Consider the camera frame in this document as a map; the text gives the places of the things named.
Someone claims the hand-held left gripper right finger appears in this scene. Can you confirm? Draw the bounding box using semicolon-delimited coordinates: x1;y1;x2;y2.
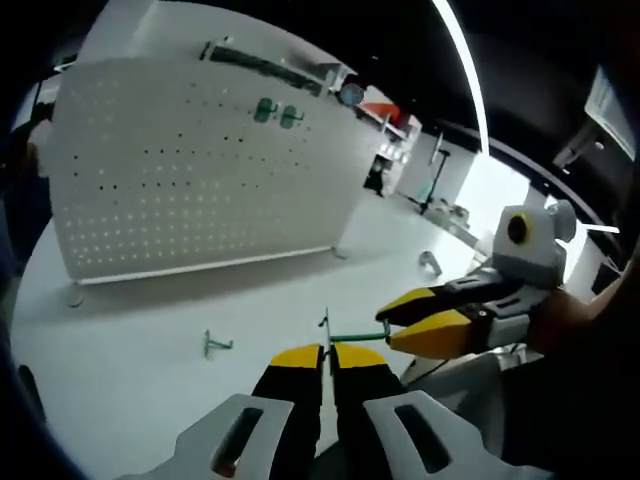
332;342;551;480

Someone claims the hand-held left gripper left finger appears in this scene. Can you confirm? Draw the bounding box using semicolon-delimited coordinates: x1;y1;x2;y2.
119;343;325;480

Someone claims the white perforated mounting plate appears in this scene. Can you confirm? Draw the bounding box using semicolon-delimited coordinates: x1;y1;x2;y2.
49;57;375;307

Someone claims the person's right hand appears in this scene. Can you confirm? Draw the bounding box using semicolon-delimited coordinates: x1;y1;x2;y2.
531;289;600;354

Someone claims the black kick scooter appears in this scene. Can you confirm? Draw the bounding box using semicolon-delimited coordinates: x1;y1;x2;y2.
408;148;452;217

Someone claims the person's dark shirt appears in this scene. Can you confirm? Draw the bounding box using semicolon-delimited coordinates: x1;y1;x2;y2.
499;309;640;480

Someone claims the white ceiling air vent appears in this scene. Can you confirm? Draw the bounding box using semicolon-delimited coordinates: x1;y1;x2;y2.
583;63;629;154

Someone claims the curved ceiling light strip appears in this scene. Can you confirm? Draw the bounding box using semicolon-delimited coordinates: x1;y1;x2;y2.
432;0;492;157

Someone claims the metal shelf rack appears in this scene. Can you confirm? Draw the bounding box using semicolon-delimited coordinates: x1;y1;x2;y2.
199;36;327;97

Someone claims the grey metal bracket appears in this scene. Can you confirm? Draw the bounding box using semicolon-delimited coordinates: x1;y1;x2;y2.
418;251;444;276

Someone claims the white display wall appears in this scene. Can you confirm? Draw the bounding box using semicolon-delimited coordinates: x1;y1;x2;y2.
82;0;354;97

